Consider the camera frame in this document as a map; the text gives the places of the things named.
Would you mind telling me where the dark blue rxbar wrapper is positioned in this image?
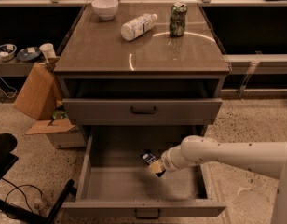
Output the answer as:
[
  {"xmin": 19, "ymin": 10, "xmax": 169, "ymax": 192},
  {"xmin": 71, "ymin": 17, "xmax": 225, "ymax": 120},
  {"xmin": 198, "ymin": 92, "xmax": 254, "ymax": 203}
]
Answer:
[{"xmin": 140, "ymin": 149, "xmax": 165, "ymax": 177}]

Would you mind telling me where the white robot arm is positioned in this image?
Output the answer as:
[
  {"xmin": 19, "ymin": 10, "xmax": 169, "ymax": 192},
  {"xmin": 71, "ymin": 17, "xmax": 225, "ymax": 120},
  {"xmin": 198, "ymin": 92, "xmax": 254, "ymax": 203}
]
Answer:
[{"xmin": 149, "ymin": 135, "xmax": 287, "ymax": 224}]

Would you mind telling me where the grey open lower drawer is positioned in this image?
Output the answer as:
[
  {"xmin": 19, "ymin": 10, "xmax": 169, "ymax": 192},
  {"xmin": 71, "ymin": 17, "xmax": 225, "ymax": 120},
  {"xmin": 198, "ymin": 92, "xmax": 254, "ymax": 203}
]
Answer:
[{"xmin": 62, "ymin": 126, "xmax": 226, "ymax": 217}]

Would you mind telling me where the grey drawer cabinet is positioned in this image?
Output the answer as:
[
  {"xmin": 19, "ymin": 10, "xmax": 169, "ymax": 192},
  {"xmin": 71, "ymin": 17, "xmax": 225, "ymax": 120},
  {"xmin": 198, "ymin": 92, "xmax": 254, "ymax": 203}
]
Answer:
[{"xmin": 53, "ymin": 2, "xmax": 231, "ymax": 129}]

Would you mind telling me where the grey upper drawer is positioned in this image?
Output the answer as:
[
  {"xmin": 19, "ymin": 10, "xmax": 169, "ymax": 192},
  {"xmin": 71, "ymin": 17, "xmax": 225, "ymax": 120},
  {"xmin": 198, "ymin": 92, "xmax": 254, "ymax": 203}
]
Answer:
[{"xmin": 62, "ymin": 98, "xmax": 222, "ymax": 126}]

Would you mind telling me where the open cardboard box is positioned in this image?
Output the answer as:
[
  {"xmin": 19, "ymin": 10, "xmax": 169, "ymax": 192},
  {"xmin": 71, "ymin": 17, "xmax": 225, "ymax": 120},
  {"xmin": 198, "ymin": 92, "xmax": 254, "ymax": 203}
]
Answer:
[{"xmin": 26, "ymin": 119, "xmax": 86, "ymax": 148}]

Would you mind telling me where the green snack packet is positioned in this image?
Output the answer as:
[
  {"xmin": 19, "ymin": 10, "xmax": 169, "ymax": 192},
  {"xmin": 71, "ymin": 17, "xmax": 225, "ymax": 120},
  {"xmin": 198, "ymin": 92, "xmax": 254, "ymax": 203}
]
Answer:
[{"xmin": 52, "ymin": 110, "xmax": 68, "ymax": 120}]

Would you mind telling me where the brown paper bag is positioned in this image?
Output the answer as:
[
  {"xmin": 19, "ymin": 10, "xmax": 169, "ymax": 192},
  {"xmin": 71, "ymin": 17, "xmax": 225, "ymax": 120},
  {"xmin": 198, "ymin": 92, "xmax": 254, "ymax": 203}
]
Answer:
[{"xmin": 14, "ymin": 63, "xmax": 63, "ymax": 120}]

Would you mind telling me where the white plastic bottle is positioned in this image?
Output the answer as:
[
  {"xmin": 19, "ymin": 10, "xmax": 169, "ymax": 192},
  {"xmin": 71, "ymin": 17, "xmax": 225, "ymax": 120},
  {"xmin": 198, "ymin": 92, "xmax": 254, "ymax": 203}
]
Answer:
[{"xmin": 121, "ymin": 14, "xmax": 157, "ymax": 41}]

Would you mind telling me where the black chair base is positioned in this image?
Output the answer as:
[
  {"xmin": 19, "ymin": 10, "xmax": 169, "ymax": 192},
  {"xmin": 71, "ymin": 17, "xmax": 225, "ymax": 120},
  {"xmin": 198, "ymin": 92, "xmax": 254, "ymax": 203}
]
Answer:
[{"xmin": 0, "ymin": 133, "xmax": 77, "ymax": 224}]

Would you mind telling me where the crushed green can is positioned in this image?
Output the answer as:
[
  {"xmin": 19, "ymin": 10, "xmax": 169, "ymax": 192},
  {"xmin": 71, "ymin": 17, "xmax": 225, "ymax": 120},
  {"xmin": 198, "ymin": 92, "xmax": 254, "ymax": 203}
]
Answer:
[{"xmin": 169, "ymin": 2, "xmax": 187, "ymax": 37}]

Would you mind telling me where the white paper cup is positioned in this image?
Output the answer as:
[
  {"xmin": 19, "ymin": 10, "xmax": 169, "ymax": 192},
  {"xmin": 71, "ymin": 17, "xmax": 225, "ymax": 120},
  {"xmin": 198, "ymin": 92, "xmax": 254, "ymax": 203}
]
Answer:
[{"xmin": 40, "ymin": 43, "xmax": 56, "ymax": 59}]

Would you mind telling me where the white ceramic bowl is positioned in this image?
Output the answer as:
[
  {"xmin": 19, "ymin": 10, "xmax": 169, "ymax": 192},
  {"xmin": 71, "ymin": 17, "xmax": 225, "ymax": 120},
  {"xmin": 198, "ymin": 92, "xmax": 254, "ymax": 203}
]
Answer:
[{"xmin": 91, "ymin": 0, "xmax": 119, "ymax": 21}]

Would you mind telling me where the dark blue bowl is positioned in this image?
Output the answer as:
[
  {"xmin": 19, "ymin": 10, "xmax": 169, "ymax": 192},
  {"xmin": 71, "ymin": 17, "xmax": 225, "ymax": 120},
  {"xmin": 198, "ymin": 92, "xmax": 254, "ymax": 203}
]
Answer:
[{"xmin": 17, "ymin": 47, "xmax": 41, "ymax": 63}]

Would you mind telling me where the grey side shelf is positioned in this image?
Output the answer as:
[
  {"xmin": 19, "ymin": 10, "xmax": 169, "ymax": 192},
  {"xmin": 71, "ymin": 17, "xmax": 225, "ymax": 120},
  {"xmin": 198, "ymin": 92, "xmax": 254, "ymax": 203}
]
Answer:
[{"xmin": 0, "ymin": 57, "xmax": 60, "ymax": 77}]

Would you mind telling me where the blue patterned bowl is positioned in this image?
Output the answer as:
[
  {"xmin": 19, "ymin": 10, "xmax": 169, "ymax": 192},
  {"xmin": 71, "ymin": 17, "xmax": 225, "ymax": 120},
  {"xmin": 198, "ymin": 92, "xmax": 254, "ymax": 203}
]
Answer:
[{"xmin": 0, "ymin": 44, "xmax": 17, "ymax": 62}]

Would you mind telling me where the black lower drawer handle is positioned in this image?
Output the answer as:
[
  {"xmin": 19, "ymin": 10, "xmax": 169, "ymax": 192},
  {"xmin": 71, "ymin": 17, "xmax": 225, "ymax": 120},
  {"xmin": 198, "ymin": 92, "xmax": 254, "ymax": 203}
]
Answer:
[{"xmin": 134, "ymin": 209, "xmax": 161, "ymax": 219}]

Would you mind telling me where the black drawer handle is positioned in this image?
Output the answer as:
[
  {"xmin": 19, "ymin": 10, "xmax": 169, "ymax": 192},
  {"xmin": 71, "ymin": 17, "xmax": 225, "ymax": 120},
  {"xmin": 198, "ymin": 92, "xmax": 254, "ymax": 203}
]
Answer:
[
  {"xmin": 130, "ymin": 106, "xmax": 157, "ymax": 115},
  {"xmin": 134, "ymin": 209, "xmax": 161, "ymax": 219}
]

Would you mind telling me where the black upper drawer handle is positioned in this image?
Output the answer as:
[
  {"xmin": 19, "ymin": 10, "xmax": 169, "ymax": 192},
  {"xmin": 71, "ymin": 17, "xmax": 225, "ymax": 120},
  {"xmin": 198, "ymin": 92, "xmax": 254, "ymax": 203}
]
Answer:
[{"xmin": 130, "ymin": 106, "xmax": 157, "ymax": 115}]

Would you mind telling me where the black floor cable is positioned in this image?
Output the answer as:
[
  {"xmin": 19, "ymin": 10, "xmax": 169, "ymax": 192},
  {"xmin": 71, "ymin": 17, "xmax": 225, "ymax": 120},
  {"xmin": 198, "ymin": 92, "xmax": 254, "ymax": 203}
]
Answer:
[{"xmin": 1, "ymin": 176, "xmax": 47, "ymax": 213}]

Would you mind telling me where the white wall cable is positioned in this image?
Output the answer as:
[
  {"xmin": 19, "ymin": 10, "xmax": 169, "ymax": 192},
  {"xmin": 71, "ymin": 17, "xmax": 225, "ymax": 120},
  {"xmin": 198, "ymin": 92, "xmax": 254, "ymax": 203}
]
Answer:
[{"xmin": 0, "ymin": 70, "xmax": 19, "ymax": 100}]

